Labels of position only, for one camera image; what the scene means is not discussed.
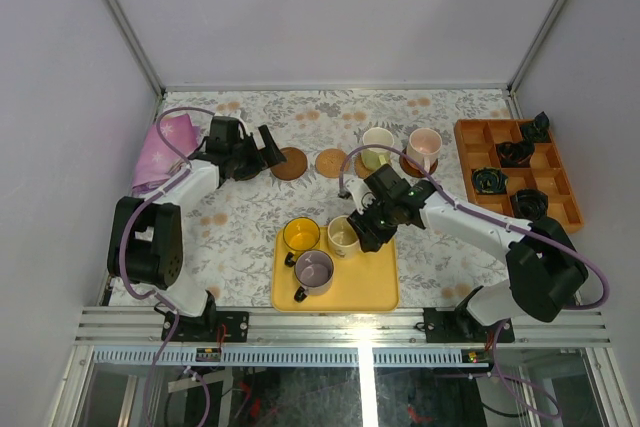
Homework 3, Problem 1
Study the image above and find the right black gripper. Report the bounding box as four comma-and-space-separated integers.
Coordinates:
347, 197, 399, 254

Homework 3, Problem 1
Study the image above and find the brown wooden coaster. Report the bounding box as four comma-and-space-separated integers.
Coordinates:
271, 147, 308, 181
400, 157, 438, 178

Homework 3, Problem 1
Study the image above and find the woven rattan coaster back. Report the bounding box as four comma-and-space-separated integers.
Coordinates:
354, 153, 372, 179

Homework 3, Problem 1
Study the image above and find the woven rattan coaster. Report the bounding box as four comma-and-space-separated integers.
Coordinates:
315, 148, 347, 178
354, 153, 372, 179

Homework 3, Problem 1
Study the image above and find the white mug green handle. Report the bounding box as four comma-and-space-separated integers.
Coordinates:
361, 127, 395, 171

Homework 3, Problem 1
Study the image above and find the woven rattan coaster front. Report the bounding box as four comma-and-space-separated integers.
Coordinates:
315, 148, 347, 178

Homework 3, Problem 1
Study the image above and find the pink ceramic mug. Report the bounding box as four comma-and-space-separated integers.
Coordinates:
406, 128, 442, 172

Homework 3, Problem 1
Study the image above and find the cream ceramic mug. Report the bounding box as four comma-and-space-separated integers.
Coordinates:
327, 216, 361, 259

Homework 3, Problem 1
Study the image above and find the yellow glass mug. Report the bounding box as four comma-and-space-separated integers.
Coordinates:
283, 217, 321, 267

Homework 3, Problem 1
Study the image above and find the purple ceramic mug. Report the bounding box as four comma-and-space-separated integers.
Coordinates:
294, 250, 335, 303

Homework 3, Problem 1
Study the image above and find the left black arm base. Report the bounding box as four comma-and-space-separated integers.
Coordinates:
154, 294, 250, 344

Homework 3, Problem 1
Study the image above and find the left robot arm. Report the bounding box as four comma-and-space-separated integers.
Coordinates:
107, 110, 286, 342

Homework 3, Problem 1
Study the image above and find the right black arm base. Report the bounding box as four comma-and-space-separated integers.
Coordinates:
414, 287, 499, 345

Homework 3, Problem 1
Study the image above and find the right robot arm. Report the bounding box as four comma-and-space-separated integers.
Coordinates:
340, 165, 588, 342

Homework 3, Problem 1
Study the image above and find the yellow plastic tray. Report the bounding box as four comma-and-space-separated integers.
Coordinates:
271, 232, 399, 313

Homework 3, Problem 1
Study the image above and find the black bundle centre compartment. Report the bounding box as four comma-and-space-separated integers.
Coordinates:
471, 167, 508, 195

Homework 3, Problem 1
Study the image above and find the black bundle compartment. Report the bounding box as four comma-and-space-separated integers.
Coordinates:
496, 140, 535, 168
520, 112, 551, 143
471, 167, 508, 195
510, 189, 549, 221

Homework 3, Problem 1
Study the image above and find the orange compartment organizer tray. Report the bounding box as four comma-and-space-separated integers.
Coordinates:
454, 119, 585, 234

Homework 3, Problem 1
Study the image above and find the purple snowflake cloth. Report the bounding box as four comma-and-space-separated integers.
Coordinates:
132, 114, 199, 193

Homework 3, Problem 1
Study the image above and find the black bundle middle compartment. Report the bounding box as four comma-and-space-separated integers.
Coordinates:
496, 140, 535, 168

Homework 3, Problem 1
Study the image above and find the black bundle lower compartment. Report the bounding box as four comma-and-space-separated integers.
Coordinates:
510, 189, 549, 221

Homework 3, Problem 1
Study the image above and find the black bundle top compartment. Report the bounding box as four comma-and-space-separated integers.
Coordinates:
520, 112, 551, 143

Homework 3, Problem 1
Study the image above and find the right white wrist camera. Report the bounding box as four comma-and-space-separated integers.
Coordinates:
340, 176, 376, 214

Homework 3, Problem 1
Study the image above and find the aluminium front rail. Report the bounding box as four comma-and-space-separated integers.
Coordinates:
74, 306, 611, 348

